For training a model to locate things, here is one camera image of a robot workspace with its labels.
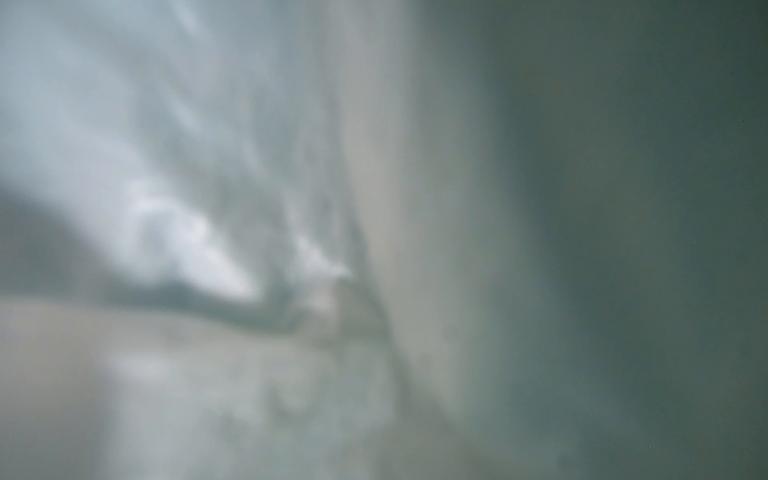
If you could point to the white plastic bag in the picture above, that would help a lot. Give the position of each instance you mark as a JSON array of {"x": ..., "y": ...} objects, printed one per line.
[{"x": 383, "y": 239}]

